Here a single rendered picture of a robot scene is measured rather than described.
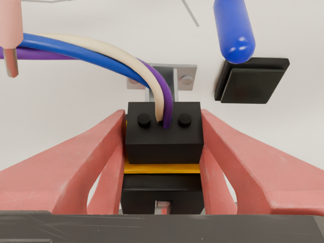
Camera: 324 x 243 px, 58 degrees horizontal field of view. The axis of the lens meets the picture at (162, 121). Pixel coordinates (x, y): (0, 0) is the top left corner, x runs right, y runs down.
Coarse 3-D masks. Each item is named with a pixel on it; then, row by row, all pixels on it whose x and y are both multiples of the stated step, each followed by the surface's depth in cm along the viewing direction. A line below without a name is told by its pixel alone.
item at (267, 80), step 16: (224, 64) 19; (240, 64) 18; (256, 64) 18; (272, 64) 18; (288, 64) 18; (224, 80) 19; (240, 80) 19; (256, 80) 19; (272, 80) 19; (224, 96) 20; (240, 96) 20; (256, 96) 20
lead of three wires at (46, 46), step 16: (0, 48) 6; (16, 48) 7; (32, 48) 7; (48, 48) 7; (64, 48) 7; (80, 48) 7; (96, 48) 7; (112, 48) 8; (96, 64) 8; (112, 64) 8; (128, 64) 8; (144, 64) 9; (144, 80) 9; (160, 80) 9; (160, 96) 10; (160, 112) 11
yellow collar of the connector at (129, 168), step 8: (128, 160) 13; (128, 168) 13; (136, 168) 13; (144, 168) 13; (152, 168) 13; (160, 168) 13; (168, 168) 13; (176, 168) 13; (184, 168) 13; (192, 168) 13
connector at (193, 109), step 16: (128, 112) 12; (144, 112) 12; (176, 112) 12; (192, 112) 12; (128, 128) 12; (144, 128) 12; (160, 128) 12; (176, 128) 12; (192, 128) 12; (128, 144) 11; (144, 144) 11; (160, 144) 11; (176, 144) 11; (192, 144) 11; (144, 160) 12; (160, 160) 12; (176, 160) 12; (192, 160) 12
